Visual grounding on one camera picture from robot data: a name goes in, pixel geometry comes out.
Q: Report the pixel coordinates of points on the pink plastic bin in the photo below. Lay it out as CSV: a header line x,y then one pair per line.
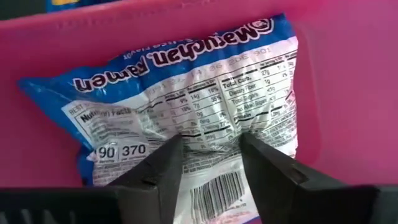
x,y
342,93

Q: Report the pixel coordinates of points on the blue Maruchan ramen packet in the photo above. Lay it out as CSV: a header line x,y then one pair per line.
x,y
81,3
202,93

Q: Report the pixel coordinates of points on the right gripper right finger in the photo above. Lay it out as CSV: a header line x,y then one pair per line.
x,y
295,199

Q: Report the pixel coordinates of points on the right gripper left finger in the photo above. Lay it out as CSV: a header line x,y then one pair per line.
x,y
140,199

